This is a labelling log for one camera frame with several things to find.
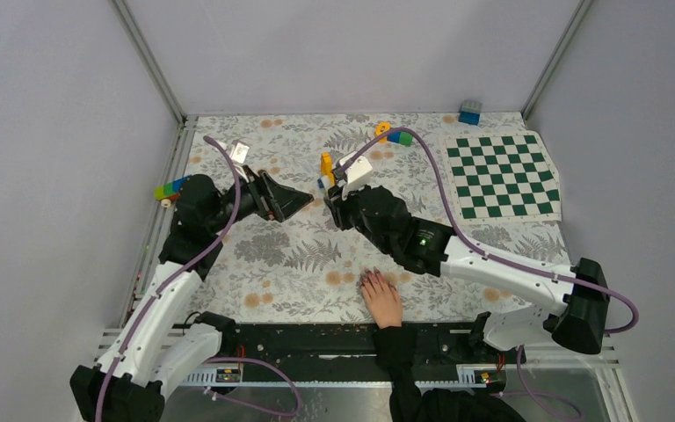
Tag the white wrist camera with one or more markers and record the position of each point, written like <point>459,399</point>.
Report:
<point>237,152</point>
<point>355,177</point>

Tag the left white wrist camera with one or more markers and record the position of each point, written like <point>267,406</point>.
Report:
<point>237,152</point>

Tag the orange blue green block row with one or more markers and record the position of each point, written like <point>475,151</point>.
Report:
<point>402,138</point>

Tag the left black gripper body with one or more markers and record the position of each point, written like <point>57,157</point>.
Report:
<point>252,199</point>

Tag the grey blue lego bricks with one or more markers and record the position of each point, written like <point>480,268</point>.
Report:
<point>470,112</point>

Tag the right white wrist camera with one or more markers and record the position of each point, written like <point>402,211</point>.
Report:
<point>355,177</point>

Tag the person's hand dark nails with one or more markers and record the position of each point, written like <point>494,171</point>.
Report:
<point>383,301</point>

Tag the green blue block stack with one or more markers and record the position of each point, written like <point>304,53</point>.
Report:
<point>166,194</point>

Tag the green white checkerboard mat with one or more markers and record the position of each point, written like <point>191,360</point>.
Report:
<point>503,177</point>

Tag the black sleeved forearm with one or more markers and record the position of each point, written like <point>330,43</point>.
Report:
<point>395,352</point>

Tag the yellow red toy block car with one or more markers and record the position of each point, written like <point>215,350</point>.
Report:
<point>326,179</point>

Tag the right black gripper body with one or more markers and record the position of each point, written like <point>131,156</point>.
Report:
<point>348,214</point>

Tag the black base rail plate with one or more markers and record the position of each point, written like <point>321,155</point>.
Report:
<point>343,355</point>

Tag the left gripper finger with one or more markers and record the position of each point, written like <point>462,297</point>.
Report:
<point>284,195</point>
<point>281,212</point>

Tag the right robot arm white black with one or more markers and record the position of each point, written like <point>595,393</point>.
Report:
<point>567,304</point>

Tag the floral patterned table cloth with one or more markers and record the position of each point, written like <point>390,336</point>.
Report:
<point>306,269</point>

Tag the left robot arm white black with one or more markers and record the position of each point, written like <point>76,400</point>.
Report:
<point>134,378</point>

